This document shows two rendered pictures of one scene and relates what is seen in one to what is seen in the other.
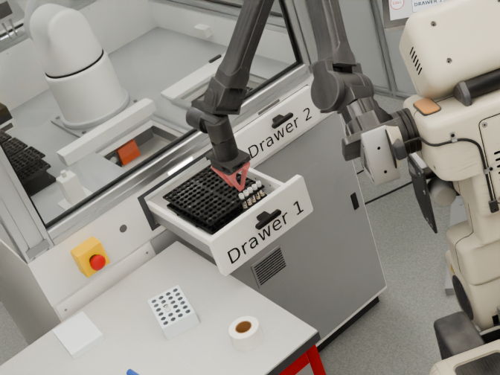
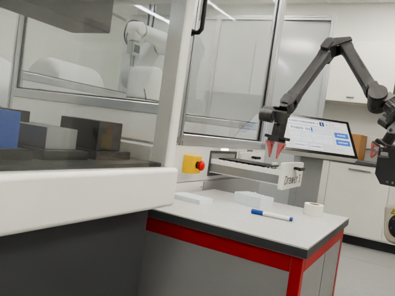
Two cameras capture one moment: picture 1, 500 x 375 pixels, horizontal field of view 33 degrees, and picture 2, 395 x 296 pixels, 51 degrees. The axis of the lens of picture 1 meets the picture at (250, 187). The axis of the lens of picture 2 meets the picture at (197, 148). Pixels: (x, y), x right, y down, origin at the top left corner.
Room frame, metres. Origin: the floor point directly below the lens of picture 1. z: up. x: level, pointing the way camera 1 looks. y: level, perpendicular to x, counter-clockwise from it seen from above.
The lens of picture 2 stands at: (0.39, 1.35, 1.02)
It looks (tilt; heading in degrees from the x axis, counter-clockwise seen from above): 3 degrees down; 326
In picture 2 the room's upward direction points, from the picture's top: 8 degrees clockwise
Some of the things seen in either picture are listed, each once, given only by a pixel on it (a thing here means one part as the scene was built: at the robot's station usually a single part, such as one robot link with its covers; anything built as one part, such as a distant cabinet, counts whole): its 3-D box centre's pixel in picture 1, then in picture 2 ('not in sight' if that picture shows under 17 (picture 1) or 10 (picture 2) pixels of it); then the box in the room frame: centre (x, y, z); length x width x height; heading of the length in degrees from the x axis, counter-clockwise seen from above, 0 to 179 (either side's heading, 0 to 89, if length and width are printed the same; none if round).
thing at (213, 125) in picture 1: (217, 126); (280, 118); (1.74, 0.02, 1.11); 0.07 x 0.06 x 0.07; 27
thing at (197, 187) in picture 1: (216, 201); (248, 168); (1.82, 0.09, 0.87); 0.22 x 0.18 x 0.06; 27
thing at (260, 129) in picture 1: (277, 126); (250, 162); (2.07, -0.13, 0.87); 0.29 x 0.02 x 0.11; 117
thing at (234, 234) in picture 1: (262, 224); (291, 175); (1.64, 0.00, 0.87); 0.29 x 0.02 x 0.11; 117
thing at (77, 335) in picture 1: (78, 334); (191, 198); (1.62, 0.52, 0.77); 0.13 x 0.09 x 0.02; 24
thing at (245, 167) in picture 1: (233, 172); (275, 147); (1.74, 0.03, 0.98); 0.07 x 0.07 x 0.09; 29
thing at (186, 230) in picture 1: (214, 201); (246, 169); (1.83, 0.10, 0.86); 0.40 x 0.26 x 0.06; 27
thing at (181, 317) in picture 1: (172, 312); (253, 199); (1.56, 0.27, 0.78); 0.12 x 0.08 x 0.04; 12
